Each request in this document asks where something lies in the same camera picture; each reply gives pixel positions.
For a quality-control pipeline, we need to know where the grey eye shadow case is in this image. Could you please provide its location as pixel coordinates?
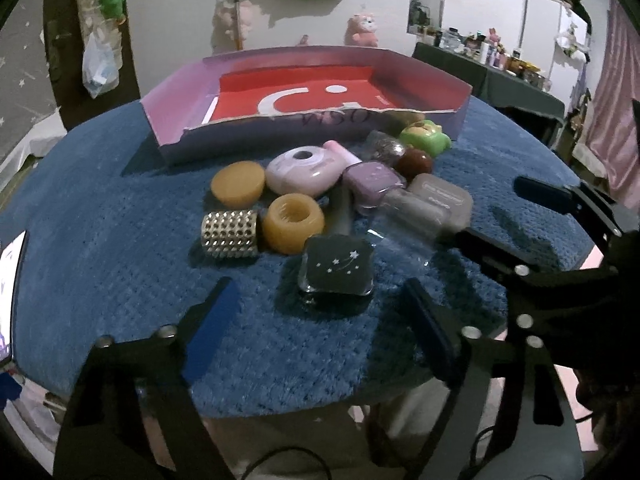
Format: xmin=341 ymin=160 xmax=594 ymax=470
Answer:
xmin=408 ymin=174 xmax=474 ymax=233

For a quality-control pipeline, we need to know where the silver studded cylinder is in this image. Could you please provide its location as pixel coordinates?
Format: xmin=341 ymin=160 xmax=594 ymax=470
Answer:
xmin=201 ymin=209 xmax=258 ymax=259

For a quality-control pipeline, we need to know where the black star nail polish bottle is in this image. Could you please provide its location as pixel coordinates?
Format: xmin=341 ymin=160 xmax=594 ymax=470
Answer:
xmin=298 ymin=184 xmax=374 ymax=298

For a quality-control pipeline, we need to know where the orange hollow ring jar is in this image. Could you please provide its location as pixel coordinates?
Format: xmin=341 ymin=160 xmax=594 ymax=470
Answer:
xmin=262 ymin=193 xmax=324 ymax=255

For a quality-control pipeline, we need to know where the orange round lid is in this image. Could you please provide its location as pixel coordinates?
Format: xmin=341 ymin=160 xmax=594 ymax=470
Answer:
xmin=210 ymin=160 xmax=266 ymax=209

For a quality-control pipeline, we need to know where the green bear figurine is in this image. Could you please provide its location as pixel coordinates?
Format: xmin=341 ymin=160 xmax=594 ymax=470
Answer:
xmin=398 ymin=119 xmax=452 ymax=158

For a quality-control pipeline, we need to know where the purple nail polish bottle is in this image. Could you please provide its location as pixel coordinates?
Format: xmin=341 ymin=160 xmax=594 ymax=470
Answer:
xmin=323 ymin=140 xmax=406 ymax=214

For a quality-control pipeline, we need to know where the glitter bottle with brown cap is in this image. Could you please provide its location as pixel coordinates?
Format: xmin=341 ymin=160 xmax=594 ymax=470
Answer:
xmin=364 ymin=130 xmax=434 ymax=181

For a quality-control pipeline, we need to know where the pink My Melody case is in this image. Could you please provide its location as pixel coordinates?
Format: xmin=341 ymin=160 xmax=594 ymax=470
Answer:
xmin=266 ymin=145 xmax=346 ymax=197

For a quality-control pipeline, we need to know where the clear plastic cup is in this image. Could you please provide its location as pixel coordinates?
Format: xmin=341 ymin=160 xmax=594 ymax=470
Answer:
xmin=367 ymin=190 xmax=449 ymax=269

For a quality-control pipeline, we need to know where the pink curtain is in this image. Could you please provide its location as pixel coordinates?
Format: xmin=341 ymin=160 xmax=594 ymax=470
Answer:
xmin=574 ymin=0 xmax=640 ymax=210

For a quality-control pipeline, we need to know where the blue textured cushion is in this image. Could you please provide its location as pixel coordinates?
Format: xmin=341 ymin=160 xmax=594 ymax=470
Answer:
xmin=0 ymin=94 xmax=597 ymax=418

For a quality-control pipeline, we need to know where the dark green covered table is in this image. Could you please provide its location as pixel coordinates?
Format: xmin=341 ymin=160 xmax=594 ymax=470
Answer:
xmin=412 ymin=42 xmax=564 ymax=140

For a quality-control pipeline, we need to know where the white cabinet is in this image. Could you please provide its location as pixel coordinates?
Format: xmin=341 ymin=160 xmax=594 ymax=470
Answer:
xmin=520 ymin=0 xmax=590 ymax=114

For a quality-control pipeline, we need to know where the purple cardboard tray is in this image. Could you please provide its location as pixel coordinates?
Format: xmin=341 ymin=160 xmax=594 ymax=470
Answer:
xmin=141 ymin=46 xmax=472 ymax=165

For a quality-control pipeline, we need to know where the white plastic bag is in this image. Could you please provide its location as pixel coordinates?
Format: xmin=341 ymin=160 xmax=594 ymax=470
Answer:
xmin=82 ymin=32 xmax=119 ymax=100

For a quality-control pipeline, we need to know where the light pink plush toy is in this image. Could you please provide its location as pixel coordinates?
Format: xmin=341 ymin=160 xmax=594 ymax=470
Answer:
xmin=216 ymin=0 xmax=262 ymax=42

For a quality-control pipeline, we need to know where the dark wooden door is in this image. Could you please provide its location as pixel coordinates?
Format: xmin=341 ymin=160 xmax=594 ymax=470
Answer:
xmin=41 ymin=0 xmax=142 ymax=131

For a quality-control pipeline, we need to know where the orange handled mop stick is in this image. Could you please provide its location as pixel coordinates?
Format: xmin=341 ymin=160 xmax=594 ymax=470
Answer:
xmin=233 ymin=0 xmax=243 ymax=51

